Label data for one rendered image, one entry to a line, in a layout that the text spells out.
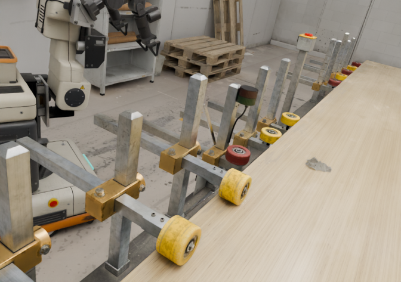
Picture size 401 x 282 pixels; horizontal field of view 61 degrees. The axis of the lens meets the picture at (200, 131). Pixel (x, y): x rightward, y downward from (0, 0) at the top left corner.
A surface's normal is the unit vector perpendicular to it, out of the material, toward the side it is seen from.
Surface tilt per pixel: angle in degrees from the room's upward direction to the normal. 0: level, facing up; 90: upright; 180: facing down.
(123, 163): 90
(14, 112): 90
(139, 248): 0
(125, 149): 90
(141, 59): 90
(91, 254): 0
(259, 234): 0
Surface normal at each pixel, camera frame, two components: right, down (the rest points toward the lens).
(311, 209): 0.17, -0.89
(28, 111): 0.57, 0.44
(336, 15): -0.52, 0.29
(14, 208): 0.84, 0.36
